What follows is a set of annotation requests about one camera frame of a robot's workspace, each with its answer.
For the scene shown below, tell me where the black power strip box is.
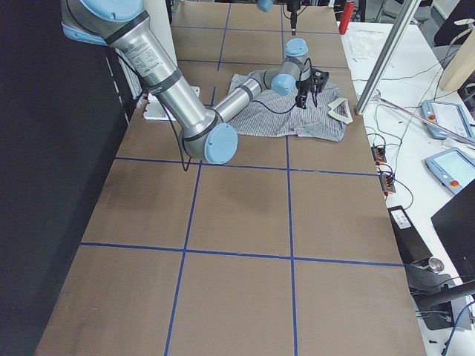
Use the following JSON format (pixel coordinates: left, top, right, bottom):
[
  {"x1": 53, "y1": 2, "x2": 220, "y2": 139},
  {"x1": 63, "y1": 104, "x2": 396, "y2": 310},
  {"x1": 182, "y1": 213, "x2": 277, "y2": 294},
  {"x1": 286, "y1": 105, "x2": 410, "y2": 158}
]
[{"x1": 388, "y1": 205, "x2": 433, "y2": 266}]

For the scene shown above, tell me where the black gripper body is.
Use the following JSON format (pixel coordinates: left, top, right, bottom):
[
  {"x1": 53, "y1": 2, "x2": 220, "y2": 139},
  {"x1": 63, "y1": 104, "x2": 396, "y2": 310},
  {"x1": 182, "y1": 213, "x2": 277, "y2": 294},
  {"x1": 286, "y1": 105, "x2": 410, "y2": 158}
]
[
  {"x1": 298, "y1": 67, "x2": 330, "y2": 96},
  {"x1": 284, "y1": 0, "x2": 301, "y2": 36}
]

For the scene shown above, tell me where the metal reacher grabber tool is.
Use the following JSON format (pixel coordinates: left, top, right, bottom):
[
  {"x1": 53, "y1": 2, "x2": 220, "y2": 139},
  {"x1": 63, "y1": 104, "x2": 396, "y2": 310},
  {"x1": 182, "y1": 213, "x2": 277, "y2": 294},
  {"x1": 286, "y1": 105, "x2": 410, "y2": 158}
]
[{"x1": 371, "y1": 93, "x2": 474, "y2": 146}]

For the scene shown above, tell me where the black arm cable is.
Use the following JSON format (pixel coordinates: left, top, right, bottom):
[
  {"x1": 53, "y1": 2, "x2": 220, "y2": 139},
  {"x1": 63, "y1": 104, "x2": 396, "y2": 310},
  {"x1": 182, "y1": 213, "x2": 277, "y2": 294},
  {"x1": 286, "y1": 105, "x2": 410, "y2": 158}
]
[{"x1": 168, "y1": 66, "x2": 320, "y2": 172}]

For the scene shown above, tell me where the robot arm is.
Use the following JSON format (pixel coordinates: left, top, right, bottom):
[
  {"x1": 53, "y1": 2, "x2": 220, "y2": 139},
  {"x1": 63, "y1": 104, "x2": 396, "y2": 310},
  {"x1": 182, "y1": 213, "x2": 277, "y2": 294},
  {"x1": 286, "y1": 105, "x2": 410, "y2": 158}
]
[
  {"x1": 256, "y1": 0, "x2": 301, "y2": 36},
  {"x1": 61, "y1": 0, "x2": 329, "y2": 164}
]

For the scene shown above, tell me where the blue teach pendant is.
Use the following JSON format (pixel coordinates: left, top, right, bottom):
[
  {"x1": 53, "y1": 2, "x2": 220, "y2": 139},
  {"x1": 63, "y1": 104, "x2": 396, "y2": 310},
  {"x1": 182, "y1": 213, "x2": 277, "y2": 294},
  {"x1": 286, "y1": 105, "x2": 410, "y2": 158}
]
[
  {"x1": 424, "y1": 148, "x2": 474, "y2": 195},
  {"x1": 422, "y1": 100, "x2": 474, "y2": 141}
]

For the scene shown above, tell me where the navy white striped polo shirt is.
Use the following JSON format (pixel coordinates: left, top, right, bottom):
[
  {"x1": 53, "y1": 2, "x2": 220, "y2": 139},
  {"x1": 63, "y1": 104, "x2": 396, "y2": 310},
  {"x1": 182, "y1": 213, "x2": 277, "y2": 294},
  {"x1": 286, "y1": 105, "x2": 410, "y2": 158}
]
[{"x1": 230, "y1": 82, "x2": 346, "y2": 142}]

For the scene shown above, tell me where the black monitor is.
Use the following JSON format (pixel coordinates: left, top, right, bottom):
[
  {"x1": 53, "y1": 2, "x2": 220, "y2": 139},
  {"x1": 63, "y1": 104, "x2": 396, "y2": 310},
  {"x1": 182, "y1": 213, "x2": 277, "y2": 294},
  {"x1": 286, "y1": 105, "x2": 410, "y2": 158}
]
[{"x1": 431, "y1": 184, "x2": 474, "y2": 274}]

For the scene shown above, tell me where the aluminium frame post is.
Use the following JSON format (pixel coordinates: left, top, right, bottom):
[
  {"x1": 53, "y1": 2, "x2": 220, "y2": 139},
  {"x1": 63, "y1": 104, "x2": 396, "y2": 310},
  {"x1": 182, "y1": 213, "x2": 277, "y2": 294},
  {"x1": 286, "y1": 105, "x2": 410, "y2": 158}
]
[{"x1": 356, "y1": 0, "x2": 421, "y2": 115}]

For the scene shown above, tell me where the near blue teach pendant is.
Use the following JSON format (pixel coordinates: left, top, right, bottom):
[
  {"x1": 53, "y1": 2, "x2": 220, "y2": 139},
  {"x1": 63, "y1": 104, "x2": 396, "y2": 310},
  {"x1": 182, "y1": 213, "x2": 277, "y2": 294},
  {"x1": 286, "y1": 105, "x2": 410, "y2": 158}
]
[{"x1": 424, "y1": 148, "x2": 474, "y2": 195}]

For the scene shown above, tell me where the orange black connector block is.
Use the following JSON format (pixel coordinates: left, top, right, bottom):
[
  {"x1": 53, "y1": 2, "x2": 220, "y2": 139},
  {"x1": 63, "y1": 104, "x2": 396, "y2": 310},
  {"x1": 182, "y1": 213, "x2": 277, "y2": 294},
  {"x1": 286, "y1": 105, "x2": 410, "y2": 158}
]
[{"x1": 371, "y1": 145, "x2": 387, "y2": 165}]

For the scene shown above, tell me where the red cylinder bottle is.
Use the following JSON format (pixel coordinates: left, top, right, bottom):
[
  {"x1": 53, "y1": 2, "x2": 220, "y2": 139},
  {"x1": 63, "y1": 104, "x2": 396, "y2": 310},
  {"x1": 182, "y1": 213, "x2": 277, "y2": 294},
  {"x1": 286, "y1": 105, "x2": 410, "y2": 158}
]
[{"x1": 338, "y1": 0, "x2": 355, "y2": 35}]

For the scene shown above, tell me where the far blue teach pendant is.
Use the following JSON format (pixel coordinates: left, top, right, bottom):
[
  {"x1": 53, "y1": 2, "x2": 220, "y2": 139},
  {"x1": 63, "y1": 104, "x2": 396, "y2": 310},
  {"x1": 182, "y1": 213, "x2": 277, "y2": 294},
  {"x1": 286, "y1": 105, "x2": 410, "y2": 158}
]
[{"x1": 422, "y1": 100, "x2": 474, "y2": 141}]

